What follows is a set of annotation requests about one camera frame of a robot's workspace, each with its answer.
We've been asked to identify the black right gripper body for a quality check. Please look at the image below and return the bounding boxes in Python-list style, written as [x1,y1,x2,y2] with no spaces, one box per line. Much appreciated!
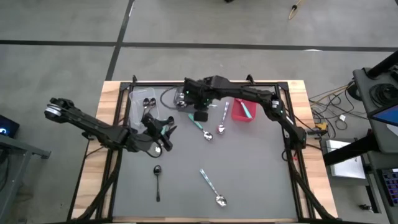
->
[182,77,215,123]

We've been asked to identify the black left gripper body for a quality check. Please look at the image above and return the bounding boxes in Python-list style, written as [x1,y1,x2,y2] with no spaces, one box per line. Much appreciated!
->
[132,114,174,152]

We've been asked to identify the teal handled steel spoon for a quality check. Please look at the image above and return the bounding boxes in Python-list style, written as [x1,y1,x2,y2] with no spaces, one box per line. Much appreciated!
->
[187,113,214,141]
[239,98,252,119]
[154,124,167,156]

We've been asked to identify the dark grey plastic bin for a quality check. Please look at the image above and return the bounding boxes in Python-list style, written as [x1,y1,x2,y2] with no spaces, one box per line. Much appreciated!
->
[172,84,213,116]

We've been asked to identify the clear plastic bin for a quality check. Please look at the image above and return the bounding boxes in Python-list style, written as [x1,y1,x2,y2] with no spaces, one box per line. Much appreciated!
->
[129,87,161,128]

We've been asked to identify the red plastic bin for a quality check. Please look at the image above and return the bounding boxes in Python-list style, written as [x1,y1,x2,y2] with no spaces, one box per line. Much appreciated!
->
[231,98,258,123]

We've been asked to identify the grey table mat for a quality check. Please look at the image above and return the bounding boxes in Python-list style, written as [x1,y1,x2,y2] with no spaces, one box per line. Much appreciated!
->
[112,85,299,218]

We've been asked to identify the grey metal table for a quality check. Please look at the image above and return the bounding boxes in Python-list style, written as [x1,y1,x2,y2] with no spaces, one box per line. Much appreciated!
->
[0,133,52,224]

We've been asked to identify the black device with blue light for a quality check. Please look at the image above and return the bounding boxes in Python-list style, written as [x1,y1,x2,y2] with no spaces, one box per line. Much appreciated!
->
[0,114,20,139]

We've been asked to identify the black stand beam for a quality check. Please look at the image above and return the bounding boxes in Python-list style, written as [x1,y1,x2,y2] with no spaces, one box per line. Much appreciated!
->
[322,129,389,167]

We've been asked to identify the grey equipment cart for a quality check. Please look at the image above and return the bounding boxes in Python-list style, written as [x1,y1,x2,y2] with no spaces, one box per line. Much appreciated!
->
[353,67,398,155]

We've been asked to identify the white box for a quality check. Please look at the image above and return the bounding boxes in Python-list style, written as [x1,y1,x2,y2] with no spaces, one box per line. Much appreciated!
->
[325,139,367,180]

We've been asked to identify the black pole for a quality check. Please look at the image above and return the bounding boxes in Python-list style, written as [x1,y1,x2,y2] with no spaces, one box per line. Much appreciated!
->
[366,49,398,78]

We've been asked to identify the computer keyboard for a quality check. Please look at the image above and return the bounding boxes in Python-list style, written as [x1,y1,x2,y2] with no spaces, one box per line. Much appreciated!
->
[381,167,398,208]

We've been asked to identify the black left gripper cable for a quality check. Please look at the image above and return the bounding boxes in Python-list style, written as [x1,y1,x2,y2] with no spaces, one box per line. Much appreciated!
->
[145,142,165,159]

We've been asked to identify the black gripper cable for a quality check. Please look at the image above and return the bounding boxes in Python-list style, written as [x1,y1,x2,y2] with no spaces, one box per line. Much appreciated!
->
[159,86,187,110]
[145,142,165,159]

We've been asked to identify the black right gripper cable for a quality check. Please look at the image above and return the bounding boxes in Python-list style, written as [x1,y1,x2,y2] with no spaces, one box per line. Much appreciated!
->
[159,86,187,110]

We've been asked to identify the black aluminium rig frame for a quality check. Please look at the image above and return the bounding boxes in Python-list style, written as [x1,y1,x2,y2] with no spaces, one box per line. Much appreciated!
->
[67,74,340,224]

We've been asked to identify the pale pink handle spoon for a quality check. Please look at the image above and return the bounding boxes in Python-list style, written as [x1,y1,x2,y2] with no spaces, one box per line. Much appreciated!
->
[216,101,230,135]

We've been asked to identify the yellow cable with black plug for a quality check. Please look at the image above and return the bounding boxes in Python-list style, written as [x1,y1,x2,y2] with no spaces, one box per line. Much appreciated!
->
[288,0,304,21]

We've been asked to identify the yellow cable pair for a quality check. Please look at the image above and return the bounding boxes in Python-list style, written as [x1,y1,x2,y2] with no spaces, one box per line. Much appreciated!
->
[309,83,355,105]

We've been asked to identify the coiled black cable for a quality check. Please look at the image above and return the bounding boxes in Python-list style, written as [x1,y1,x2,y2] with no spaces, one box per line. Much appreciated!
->
[369,82,398,108]

